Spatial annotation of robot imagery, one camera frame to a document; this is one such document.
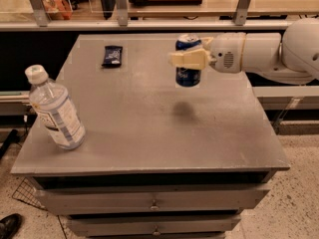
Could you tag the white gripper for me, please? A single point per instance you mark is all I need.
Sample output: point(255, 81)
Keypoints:
point(226, 53)

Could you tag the blue pepsi can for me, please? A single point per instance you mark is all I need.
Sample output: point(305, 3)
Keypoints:
point(183, 76)

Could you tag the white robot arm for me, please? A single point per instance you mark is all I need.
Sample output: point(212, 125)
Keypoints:
point(288, 58)

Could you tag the clear plastic water bottle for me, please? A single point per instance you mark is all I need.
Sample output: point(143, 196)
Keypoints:
point(55, 108)

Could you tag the dark blue snack packet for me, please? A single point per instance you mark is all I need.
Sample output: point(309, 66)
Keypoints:
point(113, 56)

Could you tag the grey drawer cabinet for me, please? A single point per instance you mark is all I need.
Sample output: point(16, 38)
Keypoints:
point(142, 129)

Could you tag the orange snack bag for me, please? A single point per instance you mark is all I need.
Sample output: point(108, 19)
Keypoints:
point(58, 6)

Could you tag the lower grey drawer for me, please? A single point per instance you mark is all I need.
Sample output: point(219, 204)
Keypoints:
point(153, 225)

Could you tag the grey drawer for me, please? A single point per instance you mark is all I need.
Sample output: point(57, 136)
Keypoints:
point(135, 199)
point(153, 225)

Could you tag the upper grey drawer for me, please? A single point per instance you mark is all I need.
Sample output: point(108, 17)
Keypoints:
point(135, 199)

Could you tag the black shoe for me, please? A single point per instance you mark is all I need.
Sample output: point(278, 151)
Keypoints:
point(10, 225)

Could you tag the wire mesh rack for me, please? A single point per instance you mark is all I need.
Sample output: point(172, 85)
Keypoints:
point(25, 193)

